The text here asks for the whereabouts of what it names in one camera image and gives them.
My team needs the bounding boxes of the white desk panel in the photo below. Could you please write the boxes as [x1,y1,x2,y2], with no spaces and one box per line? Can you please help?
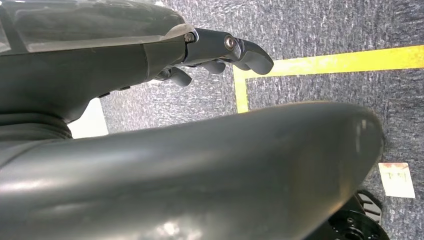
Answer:
[67,97,110,140]

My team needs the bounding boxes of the long yellow floor tape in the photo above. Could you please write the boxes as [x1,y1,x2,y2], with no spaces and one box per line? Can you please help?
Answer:
[232,44,424,115]

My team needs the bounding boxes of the white paper label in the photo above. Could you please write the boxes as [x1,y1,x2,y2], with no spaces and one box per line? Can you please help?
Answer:
[378,161,416,200]

